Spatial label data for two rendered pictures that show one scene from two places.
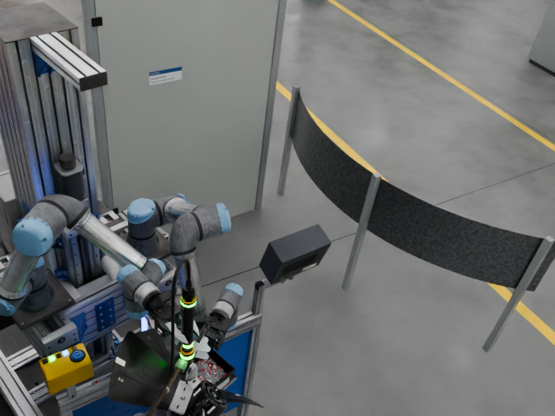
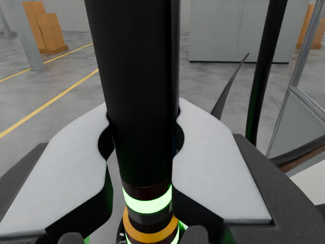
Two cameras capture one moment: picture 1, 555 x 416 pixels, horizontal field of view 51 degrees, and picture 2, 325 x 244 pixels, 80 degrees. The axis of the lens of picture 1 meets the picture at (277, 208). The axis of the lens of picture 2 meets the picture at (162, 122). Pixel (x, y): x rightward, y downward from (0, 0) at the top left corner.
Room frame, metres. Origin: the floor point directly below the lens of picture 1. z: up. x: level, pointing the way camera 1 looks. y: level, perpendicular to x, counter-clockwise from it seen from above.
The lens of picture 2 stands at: (1.12, 0.29, 1.52)
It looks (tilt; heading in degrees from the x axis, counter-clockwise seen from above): 32 degrees down; 228
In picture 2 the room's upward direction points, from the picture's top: 2 degrees counter-clockwise
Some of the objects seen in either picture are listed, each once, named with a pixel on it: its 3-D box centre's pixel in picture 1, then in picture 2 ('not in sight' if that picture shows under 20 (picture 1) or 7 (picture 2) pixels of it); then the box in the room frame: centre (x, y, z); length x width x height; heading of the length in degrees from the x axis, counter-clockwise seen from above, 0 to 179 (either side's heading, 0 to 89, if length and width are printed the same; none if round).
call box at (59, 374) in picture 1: (66, 369); not in sight; (1.16, 0.67, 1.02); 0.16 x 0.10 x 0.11; 129
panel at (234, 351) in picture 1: (168, 405); not in sight; (1.41, 0.36, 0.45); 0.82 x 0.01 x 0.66; 129
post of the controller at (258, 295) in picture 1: (258, 298); not in sight; (1.68, 0.03, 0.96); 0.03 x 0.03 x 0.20; 39
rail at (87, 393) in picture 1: (168, 357); not in sight; (1.41, 0.36, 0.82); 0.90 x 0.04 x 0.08; 129
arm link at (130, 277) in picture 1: (134, 282); not in sight; (1.25, 0.43, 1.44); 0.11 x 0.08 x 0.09; 49
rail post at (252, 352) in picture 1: (247, 373); not in sight; (1.68, 0.03, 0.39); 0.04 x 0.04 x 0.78; 39
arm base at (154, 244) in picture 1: (142, 237); not in sight; (1.82, 0.57, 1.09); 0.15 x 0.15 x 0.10
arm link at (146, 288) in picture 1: (147, 296); not in sight; (1.19, 0.37, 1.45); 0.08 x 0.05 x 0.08; 139
